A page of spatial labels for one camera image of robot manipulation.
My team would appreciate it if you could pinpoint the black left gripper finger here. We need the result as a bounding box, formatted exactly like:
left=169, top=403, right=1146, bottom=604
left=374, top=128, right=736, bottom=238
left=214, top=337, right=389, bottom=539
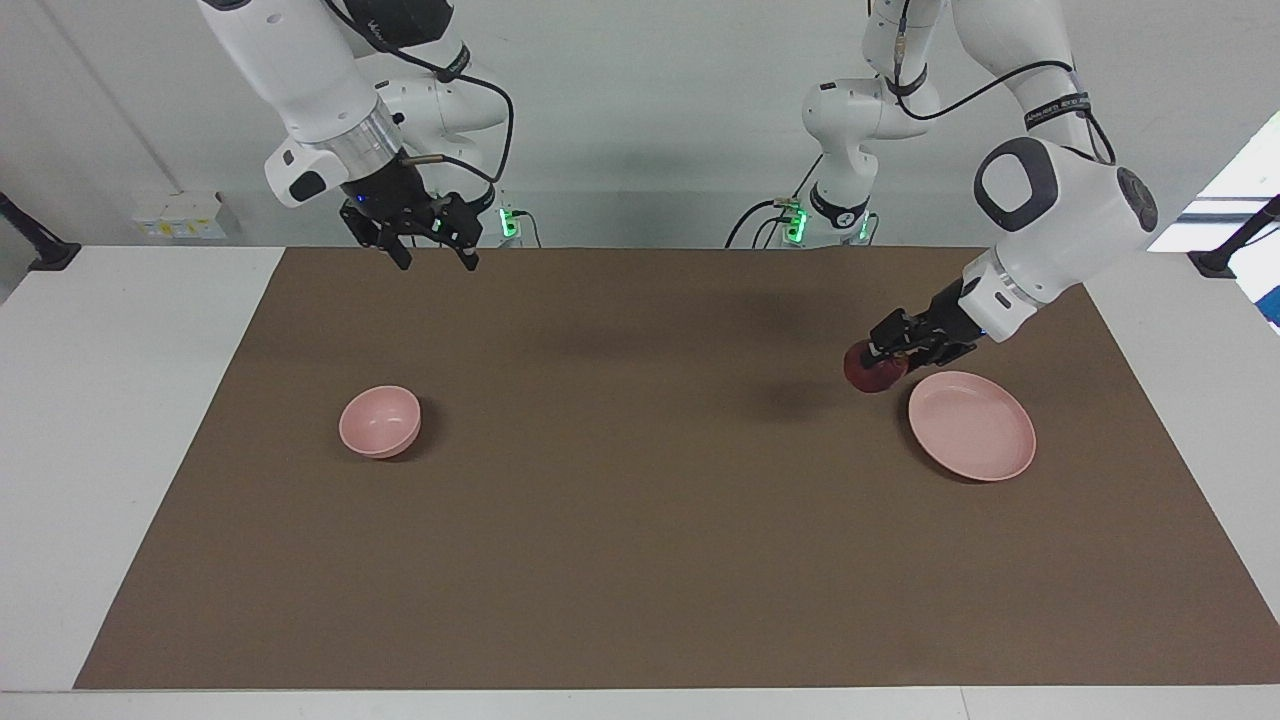
left=867, top=309, right=937, bottom=357
left=904, top=342, right=980, bottom=367

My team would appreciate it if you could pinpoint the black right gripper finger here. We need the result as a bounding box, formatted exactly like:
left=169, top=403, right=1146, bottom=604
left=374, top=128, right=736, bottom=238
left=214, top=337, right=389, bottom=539
left=431, top=192, right=485, bottom=273
left=344, top=209, right=414, bottom=272

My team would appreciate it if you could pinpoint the red apple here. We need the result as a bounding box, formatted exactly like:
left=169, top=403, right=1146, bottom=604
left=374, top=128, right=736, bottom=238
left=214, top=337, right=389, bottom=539
left=843, top=340, right=910, bottom=394

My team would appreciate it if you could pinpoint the pink plate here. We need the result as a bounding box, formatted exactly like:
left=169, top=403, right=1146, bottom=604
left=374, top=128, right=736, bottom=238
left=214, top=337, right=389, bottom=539
left=908, top=371, right=1038, bottom=483

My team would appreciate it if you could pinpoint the pink bowl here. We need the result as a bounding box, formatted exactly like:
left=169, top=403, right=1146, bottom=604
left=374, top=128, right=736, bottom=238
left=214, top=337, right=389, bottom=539
left=338, top=385, right=423, bottom=461

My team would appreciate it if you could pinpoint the black stand clamp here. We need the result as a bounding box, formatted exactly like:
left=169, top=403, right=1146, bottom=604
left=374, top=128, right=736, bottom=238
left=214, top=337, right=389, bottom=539
left=0, top=192, right=82, bottom=272
left=1188, top=195, right=1280, bottom=279

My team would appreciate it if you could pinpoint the brown table mat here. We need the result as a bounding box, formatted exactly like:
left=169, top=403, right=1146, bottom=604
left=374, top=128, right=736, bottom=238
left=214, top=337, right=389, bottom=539
left=73, top=247, right=1280, bottom=691

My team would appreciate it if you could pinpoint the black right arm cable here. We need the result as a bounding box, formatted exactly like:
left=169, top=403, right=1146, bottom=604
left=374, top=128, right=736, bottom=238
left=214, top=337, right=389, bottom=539
left=322, top=0, right=517, bottom=187

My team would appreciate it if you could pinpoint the black base cable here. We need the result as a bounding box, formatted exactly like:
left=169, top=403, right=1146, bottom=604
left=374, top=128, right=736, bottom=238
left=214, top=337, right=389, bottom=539
left=726, top=155, right=824, bottom=249

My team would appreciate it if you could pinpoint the white wall socket box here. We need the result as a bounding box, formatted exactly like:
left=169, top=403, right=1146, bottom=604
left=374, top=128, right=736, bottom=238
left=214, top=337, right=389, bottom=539
left=133, top=192, right=227, bottom=241

